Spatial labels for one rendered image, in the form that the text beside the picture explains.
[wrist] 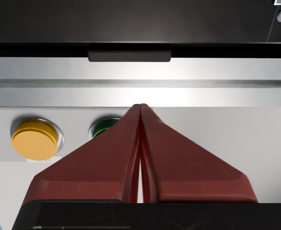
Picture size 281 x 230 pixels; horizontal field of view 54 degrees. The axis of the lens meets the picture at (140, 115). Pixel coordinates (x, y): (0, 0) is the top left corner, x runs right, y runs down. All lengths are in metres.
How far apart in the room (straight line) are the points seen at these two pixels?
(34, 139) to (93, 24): 0.12
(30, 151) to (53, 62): 0.09
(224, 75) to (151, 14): 0.08
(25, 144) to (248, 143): 0.30
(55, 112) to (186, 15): 0.13
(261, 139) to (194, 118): 0.11
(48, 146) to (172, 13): 0.15
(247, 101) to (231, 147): 0.19
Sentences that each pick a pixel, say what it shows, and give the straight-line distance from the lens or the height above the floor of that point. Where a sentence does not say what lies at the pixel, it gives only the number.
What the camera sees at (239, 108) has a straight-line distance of 0.39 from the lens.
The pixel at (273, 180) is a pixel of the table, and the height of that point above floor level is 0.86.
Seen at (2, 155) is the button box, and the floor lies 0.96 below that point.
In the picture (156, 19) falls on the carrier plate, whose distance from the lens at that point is 0.19.
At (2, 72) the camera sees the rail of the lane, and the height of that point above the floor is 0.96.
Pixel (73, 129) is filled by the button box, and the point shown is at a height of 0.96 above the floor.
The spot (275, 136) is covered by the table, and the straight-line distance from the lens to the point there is 0.44.
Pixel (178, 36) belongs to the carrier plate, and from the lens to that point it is 0.20.
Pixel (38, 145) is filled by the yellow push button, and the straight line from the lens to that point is 0.26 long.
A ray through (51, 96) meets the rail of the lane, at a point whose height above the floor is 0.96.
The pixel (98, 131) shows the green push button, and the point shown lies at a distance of 0.24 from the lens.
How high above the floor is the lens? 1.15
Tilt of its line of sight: 53 degrees down
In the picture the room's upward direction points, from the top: 179 degrees clockwise
